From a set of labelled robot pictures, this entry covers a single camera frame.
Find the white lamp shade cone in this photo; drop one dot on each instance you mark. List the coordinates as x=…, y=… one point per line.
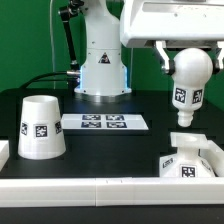
x=41, y=135

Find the white right wall rail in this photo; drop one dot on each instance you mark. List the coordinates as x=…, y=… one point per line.
x=215, y=157

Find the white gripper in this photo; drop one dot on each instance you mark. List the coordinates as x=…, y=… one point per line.
x=173, y=20

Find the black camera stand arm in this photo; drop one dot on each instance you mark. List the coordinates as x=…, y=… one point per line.
x=72, y=9

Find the white lamp bulb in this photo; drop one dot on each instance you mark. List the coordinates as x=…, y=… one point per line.
x=193, y=69

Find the white front wall rail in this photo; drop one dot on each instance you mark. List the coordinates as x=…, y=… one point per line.
x=110, y=192

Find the white wall rail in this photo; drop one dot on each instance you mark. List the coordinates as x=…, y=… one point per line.
x=4, y=152
x=215, y=157
x=110, y=192

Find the white lamp base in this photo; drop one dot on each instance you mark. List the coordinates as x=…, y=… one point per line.
x=186, y=162

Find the white marker tag plate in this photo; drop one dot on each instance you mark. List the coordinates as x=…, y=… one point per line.
x=104, y=122

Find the white left wall rail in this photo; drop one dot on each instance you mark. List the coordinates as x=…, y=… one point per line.
x=4, y=152

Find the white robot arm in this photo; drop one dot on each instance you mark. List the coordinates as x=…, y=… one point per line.
x=103, y=74

